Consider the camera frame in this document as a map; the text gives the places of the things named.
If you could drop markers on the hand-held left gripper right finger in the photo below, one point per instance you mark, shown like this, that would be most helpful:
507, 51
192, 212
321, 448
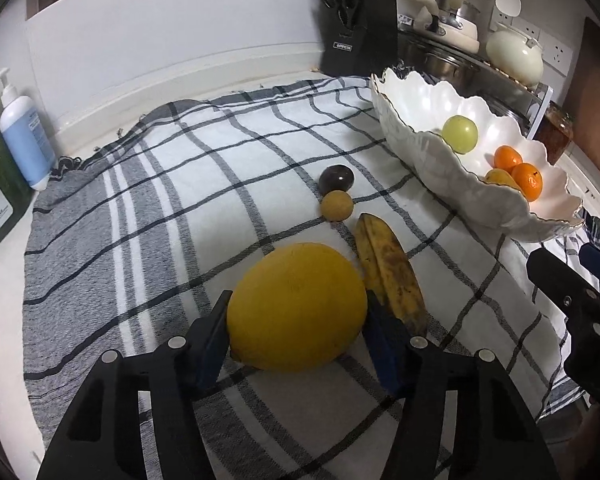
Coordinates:
385, 350

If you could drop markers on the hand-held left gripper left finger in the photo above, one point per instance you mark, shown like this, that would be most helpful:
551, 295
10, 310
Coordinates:
210, 355

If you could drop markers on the large yellow lemon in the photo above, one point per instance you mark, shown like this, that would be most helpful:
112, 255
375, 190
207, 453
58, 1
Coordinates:
297, 305

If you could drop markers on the orange mandarin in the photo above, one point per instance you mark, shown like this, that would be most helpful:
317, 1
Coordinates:
527, 181
507, 156

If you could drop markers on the yellow mango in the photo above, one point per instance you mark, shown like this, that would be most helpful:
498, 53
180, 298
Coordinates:
500, 178

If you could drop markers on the white scalloped bowl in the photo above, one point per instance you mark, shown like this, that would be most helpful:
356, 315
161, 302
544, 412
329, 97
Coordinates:
430, 170

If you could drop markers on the green apple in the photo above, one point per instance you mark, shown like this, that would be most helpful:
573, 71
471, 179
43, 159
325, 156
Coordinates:
459, 134

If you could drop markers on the person's right hand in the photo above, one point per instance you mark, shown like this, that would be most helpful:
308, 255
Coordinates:
592, 435

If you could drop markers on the spotted yellow banana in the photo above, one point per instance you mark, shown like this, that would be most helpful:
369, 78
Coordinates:
387, 270

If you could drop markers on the grey checkered cloth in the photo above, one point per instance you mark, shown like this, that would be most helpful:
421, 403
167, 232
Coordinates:
155, 240

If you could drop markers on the glass jar of sauce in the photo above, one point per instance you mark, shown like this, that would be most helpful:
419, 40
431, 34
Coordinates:
555, 132

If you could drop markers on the tan longan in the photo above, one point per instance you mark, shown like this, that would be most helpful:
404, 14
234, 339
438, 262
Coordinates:
337, 206

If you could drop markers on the brown wooden cutting board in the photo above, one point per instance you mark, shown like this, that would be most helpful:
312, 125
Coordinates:
597, 105

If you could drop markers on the white pot rack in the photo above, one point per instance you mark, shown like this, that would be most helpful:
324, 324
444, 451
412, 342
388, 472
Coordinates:
530, 102

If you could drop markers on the dark passion fruit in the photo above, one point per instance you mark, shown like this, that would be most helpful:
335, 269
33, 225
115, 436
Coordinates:
336, 179

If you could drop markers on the cream round pot with lid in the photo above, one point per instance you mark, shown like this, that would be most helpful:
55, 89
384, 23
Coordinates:
515, 55

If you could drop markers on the stainless steel pot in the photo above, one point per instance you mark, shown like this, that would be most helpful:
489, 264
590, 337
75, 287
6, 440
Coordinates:
440, 65

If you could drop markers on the cream frying pan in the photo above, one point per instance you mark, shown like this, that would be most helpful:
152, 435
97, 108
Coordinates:
450, 30

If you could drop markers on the white and blue pump bottle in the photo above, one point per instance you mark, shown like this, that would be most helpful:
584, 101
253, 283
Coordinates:
25, 140

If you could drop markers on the black knife block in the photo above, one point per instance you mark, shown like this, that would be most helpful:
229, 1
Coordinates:
360, 40

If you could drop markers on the black kitchen scissors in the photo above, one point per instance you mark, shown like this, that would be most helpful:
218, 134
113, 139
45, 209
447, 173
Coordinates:
342, 2

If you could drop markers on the white wall outlet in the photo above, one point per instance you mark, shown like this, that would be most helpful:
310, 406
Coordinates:
525, 25
557, 52

